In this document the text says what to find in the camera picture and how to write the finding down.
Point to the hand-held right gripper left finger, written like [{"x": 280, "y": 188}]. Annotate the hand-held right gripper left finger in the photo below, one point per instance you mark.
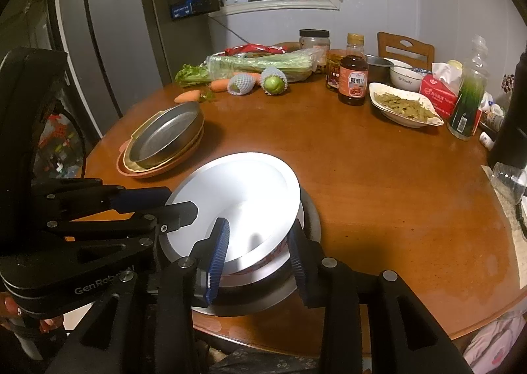
[{"x": 218, "y": 262}]

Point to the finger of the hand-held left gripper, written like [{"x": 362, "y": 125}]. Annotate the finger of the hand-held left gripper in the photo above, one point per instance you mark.
[
  {"x": 144, "y": 197},
  {"x": 181, "y": 215}
]

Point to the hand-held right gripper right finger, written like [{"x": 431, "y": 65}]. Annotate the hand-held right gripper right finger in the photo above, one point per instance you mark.
[{"x": 297, "y": 271}]

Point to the steel bowl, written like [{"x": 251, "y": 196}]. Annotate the steel bowl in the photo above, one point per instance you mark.
[{"x": 313, "y": 225}]

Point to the round metal pan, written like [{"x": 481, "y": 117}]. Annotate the round metal pan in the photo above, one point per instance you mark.
[{"x": 164, "y": 135}]

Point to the person's left hand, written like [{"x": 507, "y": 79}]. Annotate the person's left hand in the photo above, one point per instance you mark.
[{"x": 8, "y": 306}]

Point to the dark floral seat cushion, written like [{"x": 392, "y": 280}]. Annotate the dark floral seat cushion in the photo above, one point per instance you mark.
[{"x": 263, "y": 363}]

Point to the dark glass door cabinet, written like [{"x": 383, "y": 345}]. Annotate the dark glass door cabinet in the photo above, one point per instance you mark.
[{"x": 53, "y": 7}]

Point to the grey refrigerator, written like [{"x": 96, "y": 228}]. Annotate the grey refrigerator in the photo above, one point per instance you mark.
[{"x": 123, "y": 48}]

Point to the carrot with green top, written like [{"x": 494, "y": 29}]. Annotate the carrot with green top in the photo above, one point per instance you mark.
[{"x": 187, "y": 97}]

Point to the green fruit in foam net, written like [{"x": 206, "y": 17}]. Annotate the green fruit in foam net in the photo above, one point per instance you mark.
[
  {"x": 275, "y": 85},
  {"x": 241, "y": 85}
]

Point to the celery in plastic bag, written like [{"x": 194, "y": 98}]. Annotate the celery in plastic bag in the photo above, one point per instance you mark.
[{"x": 267, "y": 63}]

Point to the blue box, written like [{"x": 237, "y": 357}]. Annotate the blue box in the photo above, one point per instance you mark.
[{"x": 181, "y": 9}]

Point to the red snack packet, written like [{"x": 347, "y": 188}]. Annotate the red snack packet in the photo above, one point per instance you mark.
[{"x": 255, "y": 48}]

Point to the dark sauce bottle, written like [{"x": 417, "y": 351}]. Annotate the dark sauce bottle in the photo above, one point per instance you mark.
[{"x": 353, "y": 85}]

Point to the white dish of green vegetables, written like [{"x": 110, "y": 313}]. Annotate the white dish of green vegetables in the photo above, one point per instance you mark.
[{"x": 403, "y": 106}]

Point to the pickle jar with yellow lid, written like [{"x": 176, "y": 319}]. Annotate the pickle jar with yellow lid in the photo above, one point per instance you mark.
[{"x": 332, "y": 69}]

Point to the pink white cloth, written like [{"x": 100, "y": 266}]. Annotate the pink white cloth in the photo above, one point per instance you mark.
[{"x": 498, "y": 345}]

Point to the dark metal pot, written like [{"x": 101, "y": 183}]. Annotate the dark metal pot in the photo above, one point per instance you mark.
[{"x": 376, "y": 69}]

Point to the plastic jar with black lid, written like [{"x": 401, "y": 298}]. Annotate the plastic jar with black lid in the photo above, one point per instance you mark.
[{"x": 315, "y": 42}]

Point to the white ceramic bowl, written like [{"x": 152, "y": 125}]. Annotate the white ceramic bowl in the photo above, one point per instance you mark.
[{"x": 405, "y": 79}]

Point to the red tissue pack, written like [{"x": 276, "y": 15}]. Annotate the red tissue pack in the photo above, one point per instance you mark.
[{"x": 436, "y": 96}]

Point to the clear glass cup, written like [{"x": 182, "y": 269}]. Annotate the clear glass cup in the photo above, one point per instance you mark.
[{"x": 508, "y": 182}]

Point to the small white bottle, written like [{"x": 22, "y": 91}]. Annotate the small white bottle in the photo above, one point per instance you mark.
[{"x": 487, "y": 141}]

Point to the plain white bowl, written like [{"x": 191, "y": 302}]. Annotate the plain white bowl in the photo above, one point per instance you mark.
[{"x": 397, "y": 63}]

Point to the clear bottle with green liquid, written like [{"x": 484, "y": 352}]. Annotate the clear bottle with green liquid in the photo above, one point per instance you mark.
[{"x": 465, "y": 110}]

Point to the wooden chair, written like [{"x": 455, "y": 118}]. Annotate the wooden chair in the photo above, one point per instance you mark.
[{"x": 387, "y": 48}]

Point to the pale yellow round fruit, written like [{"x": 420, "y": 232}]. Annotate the pale yellow round fruit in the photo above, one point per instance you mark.
[{"x": 455, "y": 65}]

